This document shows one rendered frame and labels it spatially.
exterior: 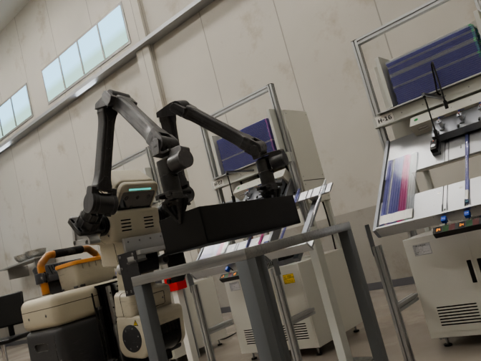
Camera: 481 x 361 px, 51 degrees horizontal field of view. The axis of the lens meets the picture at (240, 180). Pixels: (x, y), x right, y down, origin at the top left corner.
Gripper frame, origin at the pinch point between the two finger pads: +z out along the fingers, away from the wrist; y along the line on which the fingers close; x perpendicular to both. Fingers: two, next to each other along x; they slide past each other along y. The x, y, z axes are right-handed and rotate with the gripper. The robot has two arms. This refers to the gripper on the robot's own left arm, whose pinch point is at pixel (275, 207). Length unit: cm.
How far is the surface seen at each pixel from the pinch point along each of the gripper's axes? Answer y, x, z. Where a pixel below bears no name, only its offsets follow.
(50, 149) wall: 427, 716, -273
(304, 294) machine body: 123, 71, 51
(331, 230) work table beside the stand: -10.5, -25.6, 14.4
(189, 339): 116, 175, 67
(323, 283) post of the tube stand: 96, 41, 44
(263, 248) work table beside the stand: -54, -26, 14
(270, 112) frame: 138, 66, -76
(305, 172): 163, 66, -30
